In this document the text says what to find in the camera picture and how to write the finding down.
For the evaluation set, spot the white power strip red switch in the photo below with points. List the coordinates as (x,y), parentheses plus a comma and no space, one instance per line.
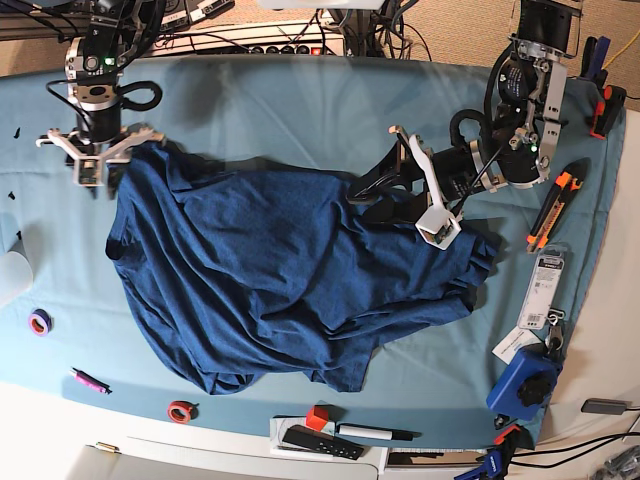
(295,49)

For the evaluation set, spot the blue spring clamp top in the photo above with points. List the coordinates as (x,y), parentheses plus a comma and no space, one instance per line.
(594,55)

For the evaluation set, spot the orange black utility knife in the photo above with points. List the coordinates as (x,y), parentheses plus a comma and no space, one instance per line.
(563,191)

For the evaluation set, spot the orange black clamp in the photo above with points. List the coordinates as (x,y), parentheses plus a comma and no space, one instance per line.
(511,433)
(607,110)

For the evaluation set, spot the white paper card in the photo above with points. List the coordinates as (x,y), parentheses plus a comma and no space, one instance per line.
(516,339)

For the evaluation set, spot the red cube block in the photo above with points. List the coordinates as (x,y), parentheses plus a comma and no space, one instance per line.
(317,418)

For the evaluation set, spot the blue box black knob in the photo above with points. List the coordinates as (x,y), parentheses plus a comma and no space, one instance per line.
(526,385)

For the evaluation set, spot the white packaged item blister card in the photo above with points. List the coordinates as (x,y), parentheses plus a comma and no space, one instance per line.
(545,278)

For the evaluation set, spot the blue black clamp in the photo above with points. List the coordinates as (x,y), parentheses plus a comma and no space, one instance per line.
(493,466)

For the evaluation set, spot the red tape roll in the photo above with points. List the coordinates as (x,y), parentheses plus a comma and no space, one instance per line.
(182,412)

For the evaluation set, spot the orange black lower clamp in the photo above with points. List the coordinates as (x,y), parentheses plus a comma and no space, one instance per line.
(511,433)

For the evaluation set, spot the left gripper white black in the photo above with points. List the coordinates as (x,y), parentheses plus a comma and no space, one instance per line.
(450,177)

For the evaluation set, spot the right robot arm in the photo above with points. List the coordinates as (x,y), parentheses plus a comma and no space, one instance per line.
(119,32)

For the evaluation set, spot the metal carabiner keys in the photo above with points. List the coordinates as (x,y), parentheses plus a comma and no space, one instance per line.
(555,336)

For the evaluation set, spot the white book under remote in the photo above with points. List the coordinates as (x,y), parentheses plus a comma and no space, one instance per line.
(279,426)

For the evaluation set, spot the purple tape roll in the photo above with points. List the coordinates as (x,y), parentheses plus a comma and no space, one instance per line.
(40,322)

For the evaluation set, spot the white black marker pen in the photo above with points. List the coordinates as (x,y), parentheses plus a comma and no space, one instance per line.
(375,433)

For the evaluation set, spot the light blue table cloth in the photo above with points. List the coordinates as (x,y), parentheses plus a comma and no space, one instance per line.
(252,112)

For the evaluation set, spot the pink marker pen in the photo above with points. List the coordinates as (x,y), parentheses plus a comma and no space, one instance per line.
(90,382)

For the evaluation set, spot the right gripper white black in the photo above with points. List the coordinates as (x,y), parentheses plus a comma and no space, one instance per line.
(102,163)

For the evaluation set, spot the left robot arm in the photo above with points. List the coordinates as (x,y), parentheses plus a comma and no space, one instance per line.
(510,142)

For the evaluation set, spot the dark blue t-shirt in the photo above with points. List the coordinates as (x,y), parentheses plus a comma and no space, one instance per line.
(231,275)

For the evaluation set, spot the white paper roll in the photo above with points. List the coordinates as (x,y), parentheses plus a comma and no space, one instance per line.
(16,277)

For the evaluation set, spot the grey adapter box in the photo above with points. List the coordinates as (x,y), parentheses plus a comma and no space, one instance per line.
(604,407)

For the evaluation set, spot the black remote control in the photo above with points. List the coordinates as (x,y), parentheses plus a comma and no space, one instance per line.
(317,442)

